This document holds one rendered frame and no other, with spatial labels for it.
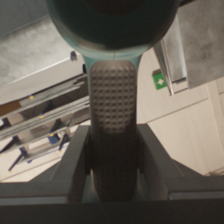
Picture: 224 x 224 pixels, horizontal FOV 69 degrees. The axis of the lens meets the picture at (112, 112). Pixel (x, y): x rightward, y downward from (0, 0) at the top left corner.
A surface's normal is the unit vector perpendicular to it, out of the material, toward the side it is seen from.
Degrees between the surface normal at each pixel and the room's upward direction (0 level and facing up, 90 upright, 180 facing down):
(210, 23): 78
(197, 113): 90
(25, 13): 90
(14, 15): 90
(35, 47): 67
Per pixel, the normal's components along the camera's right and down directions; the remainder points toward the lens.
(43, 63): 0.16, 0.58
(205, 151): 0.07, 0.24
